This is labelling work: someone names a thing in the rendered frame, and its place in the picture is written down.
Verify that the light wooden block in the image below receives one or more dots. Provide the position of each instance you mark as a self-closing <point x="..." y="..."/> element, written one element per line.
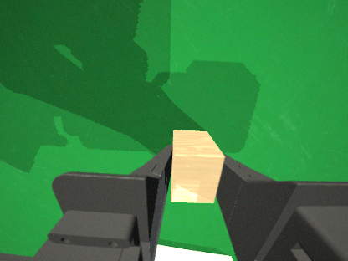
<point x="196" y="169"/>

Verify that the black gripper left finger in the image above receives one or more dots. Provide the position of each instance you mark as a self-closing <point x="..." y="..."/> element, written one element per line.
<point x="142" y="194"/>

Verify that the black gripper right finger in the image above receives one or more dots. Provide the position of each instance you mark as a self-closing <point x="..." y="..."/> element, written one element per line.
<point x="256" y="208"/>

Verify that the white tray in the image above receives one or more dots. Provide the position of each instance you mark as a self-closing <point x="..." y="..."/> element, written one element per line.
<point x="165" y="253"/>

